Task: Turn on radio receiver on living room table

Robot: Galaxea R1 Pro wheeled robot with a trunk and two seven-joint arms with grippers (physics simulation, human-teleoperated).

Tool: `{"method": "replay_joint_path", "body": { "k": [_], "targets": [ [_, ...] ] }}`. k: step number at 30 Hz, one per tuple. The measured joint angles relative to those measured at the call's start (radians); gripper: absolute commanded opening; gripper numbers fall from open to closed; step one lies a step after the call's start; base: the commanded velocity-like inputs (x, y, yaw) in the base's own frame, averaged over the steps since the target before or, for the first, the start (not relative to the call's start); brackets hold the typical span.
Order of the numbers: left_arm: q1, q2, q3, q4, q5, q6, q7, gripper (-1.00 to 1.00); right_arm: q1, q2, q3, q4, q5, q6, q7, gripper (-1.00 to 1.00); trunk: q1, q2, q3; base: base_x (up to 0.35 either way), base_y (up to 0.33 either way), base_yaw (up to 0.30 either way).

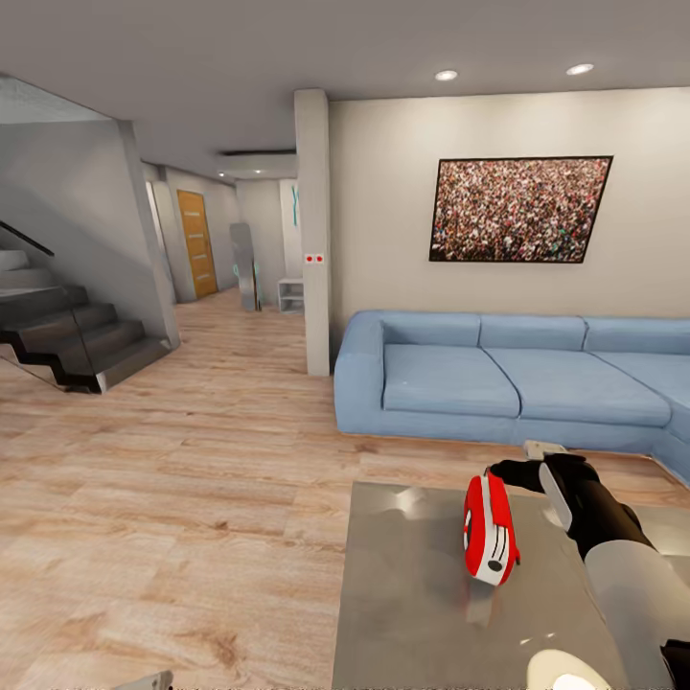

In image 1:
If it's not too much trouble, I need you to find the radio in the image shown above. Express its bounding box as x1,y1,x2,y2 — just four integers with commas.
463,467,521,587

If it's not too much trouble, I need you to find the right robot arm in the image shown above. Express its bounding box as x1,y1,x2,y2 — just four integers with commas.
491,440,690,690

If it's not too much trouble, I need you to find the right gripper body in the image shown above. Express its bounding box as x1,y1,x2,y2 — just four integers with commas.
502,459,541,493

